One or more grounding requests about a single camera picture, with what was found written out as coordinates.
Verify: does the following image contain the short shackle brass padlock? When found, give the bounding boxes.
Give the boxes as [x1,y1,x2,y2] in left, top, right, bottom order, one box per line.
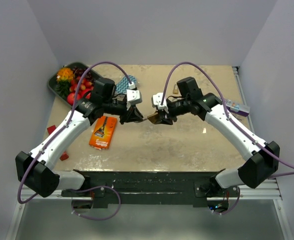
[143,111,160,125]

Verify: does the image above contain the small brass padlock with keys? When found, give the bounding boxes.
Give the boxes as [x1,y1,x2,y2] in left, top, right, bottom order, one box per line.
[172,84,179,95]

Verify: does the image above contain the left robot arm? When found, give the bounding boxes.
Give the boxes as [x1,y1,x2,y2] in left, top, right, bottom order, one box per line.
[15,78,143,198]

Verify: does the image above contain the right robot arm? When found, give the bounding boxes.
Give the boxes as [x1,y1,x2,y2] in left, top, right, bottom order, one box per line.
[151,77,280,197]

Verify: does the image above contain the blue zigzag sponge pack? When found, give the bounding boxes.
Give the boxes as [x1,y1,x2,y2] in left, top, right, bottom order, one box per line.
[116,75,137,94]

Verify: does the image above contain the orange razor box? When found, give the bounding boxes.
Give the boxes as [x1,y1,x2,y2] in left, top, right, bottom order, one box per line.
[88,116,118,150]

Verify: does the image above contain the small red apples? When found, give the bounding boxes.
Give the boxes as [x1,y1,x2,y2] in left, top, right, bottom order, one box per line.
[69,79,94,93]

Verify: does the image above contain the red apple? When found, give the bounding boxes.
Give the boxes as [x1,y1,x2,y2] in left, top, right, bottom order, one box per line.
[66,92,81,106]

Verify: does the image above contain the purple white box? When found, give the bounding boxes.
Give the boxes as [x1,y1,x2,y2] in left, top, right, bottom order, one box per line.
[224,98,250,117]

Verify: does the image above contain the dark grape bunch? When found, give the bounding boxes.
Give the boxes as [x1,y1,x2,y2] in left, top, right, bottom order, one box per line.
[72,67,95,83]

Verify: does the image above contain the orange flower ball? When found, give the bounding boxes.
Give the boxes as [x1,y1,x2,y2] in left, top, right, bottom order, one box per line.
[56,67,75,83]

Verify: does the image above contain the red small box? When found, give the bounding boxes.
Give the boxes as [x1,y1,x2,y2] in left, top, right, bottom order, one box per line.
[47,125,56,135]

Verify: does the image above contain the grey fruit tray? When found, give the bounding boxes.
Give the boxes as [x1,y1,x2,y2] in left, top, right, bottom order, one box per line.
[47,62,102,105]

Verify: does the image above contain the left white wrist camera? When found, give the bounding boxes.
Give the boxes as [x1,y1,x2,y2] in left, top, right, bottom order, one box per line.
[126,82,143,109]

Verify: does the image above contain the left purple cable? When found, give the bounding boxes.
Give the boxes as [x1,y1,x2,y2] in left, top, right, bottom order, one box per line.
[16,61,123,221]

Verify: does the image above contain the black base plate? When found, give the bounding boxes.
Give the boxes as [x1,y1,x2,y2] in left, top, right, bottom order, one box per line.
[62,171,238,208]

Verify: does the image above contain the aluminium frame rail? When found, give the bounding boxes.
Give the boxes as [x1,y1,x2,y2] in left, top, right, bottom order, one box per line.
[18,66,283,201]

